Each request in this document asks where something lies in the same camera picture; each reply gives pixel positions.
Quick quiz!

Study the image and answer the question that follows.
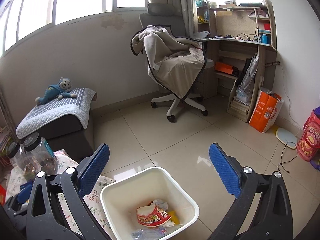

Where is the black cable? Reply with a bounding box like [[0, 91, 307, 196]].
[[278, 140, 301, 174]]

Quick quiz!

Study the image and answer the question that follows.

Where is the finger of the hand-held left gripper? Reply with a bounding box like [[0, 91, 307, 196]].
[[4, 185, 33, 217]]

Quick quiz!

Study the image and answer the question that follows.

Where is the white bathroom scale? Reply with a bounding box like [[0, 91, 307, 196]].
[[275, 127, 298, 150]]

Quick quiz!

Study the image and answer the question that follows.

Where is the floral tablecloth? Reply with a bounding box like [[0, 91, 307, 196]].
[[5, 150, 116, 236]]

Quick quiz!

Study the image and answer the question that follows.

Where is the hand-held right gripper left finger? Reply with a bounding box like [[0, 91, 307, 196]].
[[26, 144, 112, 240]]

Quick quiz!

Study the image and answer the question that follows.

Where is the orange shoe box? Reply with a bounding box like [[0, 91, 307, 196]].
[[215, 62, 235, 76]]

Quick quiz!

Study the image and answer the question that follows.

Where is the blue striped quilted mat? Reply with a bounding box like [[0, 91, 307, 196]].
[[16, 87, 98, 139]]

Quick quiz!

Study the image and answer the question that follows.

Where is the grey white office chair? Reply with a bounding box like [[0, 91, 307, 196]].
[[139, 3, 216, 123]]

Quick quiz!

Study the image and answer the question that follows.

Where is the beige blanket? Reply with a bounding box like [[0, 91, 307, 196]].
[[130, 25, 206, 101]]

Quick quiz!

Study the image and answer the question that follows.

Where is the white plastic bin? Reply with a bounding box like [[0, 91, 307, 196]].
[[100, 167, 200, 240]]

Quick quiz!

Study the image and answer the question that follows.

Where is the clear jar with black lid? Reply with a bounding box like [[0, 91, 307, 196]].
[[8, 143, 26, 171]]

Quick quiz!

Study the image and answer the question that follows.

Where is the dark grey ottoman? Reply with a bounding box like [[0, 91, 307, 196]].
[[37, 115, 94, 161]]

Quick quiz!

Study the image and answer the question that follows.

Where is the red gift bag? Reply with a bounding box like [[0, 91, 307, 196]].
[[297, 109, 320, 161]]

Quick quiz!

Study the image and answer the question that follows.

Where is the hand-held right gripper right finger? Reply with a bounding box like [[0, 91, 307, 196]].
[[209, 142, 293, 240]]

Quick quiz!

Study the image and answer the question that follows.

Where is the orange paper bag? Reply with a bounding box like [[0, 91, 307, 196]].
[[248, 87, 285, 134]]

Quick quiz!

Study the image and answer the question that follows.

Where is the clear jar of round nuts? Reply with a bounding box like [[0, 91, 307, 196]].
[[23, 133, 58, 176]]

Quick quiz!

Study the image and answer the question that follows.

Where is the red paper noodle cup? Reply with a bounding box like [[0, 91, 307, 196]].
[[136, 201, 173, 228]]

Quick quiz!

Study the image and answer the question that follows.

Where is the wooden desk with hutch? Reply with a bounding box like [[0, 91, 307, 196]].
[[194, 0, 281, 123]]

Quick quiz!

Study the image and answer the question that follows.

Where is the blue plush monkey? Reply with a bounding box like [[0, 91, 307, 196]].
[[35, 77, 78, 106]]

